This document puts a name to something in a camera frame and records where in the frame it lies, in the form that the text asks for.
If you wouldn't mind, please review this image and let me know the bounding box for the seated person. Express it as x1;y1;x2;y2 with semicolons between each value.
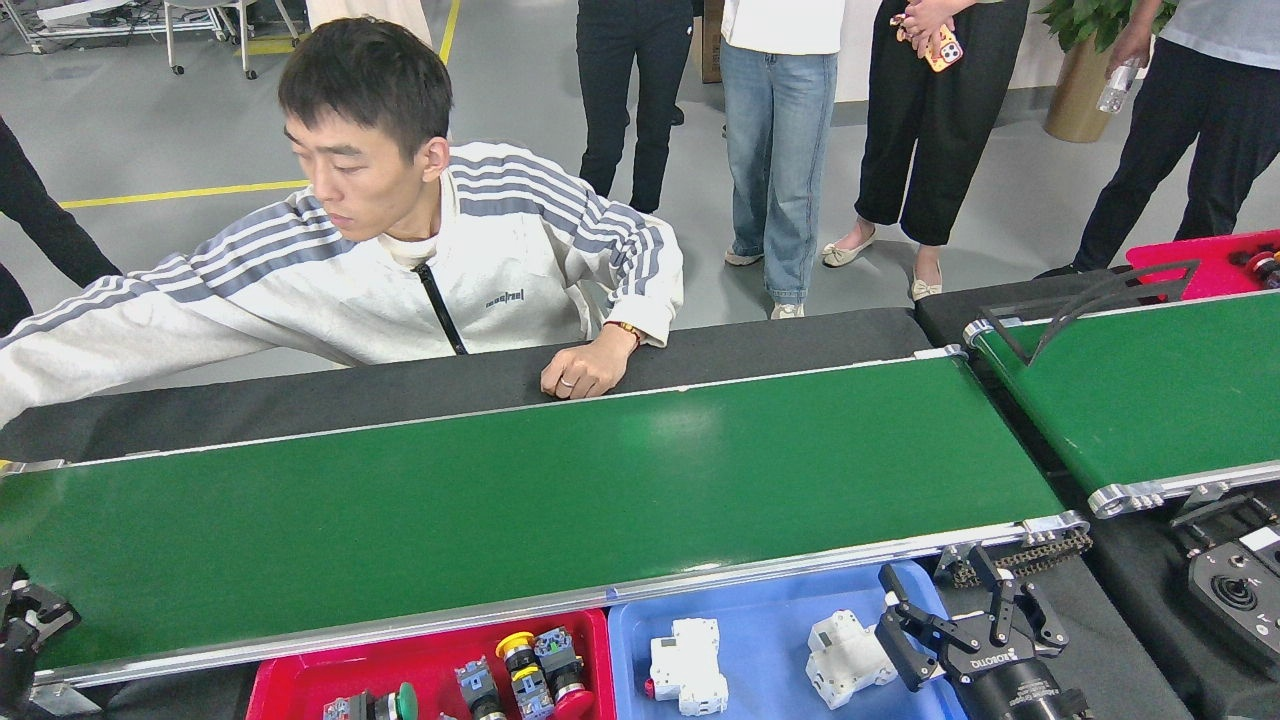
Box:
0;15;686;426

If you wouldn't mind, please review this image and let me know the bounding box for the blue plastic tray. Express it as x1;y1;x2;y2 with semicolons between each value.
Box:
607;560;969;720

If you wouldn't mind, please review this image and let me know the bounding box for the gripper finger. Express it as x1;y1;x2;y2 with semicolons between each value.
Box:
10;585;81;671
970;545;1071;656
875;565;969;691

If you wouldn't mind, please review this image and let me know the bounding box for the white circuit breaker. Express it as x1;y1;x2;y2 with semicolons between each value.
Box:
645;618;729;716
805;610;898;709

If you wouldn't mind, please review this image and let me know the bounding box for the brown cardboard box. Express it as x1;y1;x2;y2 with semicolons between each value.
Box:
700;0;724;84

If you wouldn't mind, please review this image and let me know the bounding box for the green conveyor with black guide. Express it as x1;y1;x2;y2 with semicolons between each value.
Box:
963;290;1280;519

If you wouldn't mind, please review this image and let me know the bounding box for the potted green plant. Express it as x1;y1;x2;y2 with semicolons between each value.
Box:
1035;0;1179;144

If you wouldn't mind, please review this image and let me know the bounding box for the person's left hand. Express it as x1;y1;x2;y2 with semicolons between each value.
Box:
540;325;641;401

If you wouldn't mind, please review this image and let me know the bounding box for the metal cart on wheels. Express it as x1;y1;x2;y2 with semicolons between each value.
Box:
0;0;301;79

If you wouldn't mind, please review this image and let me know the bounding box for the conveyor drive chain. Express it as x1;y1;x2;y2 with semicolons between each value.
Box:
945;530;1094;589

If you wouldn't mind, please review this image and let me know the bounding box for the yellow push button switch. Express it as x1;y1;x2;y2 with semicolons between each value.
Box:
495;631;554;719

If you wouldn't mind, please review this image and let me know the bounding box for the long green conveyor belt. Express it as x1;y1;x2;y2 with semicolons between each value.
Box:
0;345;1093;691

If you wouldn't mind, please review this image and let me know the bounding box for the small red plastic bin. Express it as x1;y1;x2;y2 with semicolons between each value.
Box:
1127;230;1280;301

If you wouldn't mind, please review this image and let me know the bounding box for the clear water bottle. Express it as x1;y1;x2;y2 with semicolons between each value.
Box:
1097;58;1141;114

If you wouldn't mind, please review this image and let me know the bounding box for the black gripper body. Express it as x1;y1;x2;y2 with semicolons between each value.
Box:
0;650;39;716
945;645;1091;720

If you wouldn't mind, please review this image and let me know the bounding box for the black joystick controller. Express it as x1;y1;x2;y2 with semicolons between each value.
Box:
1188;525;1280;681

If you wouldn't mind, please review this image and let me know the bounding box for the red push button switch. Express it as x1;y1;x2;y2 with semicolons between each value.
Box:
535;627;596;720

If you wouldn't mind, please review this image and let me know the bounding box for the red plastic tray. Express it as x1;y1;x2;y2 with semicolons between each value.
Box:
245;608;618;720

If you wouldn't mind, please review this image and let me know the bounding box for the black triangular guide frame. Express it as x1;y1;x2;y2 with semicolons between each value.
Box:
978;260;1201;368

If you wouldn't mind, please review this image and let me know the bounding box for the green push button switch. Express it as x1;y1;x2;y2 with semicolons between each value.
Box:
455;657;508;720
322;683;418;720

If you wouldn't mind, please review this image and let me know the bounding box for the smartphone in patterned case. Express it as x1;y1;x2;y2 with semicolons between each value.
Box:
922;25;964;73

